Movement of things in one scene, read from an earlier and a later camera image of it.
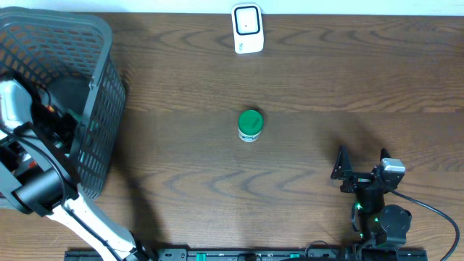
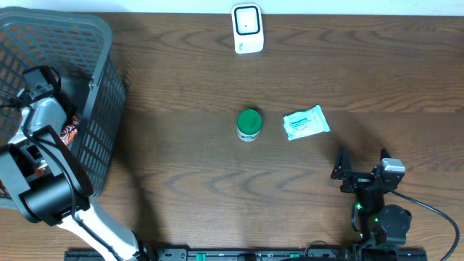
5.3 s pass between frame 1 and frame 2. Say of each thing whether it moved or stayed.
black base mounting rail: stayed
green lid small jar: stayed
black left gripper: moved
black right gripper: stayed
